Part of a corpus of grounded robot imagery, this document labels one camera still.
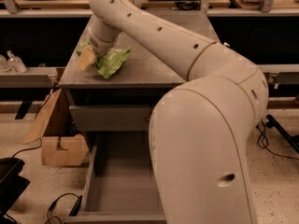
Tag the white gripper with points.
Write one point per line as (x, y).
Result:
(97, 46)

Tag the green rice chip bag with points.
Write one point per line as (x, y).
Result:
(109, 63)

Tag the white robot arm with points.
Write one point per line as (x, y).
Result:
(198, 131)

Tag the closed grey top drawer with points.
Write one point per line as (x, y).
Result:
(106, 118)

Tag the open grey middle drawer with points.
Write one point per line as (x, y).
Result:
(120, 187)

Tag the clear sanitizer pump bottle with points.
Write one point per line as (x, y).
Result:
(15, 63)

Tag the brown cardboard box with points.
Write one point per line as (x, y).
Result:
(61, 145)

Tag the black bin on floor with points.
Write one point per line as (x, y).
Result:
(12, 185)

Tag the black stand leg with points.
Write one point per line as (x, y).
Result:
(293, 140)

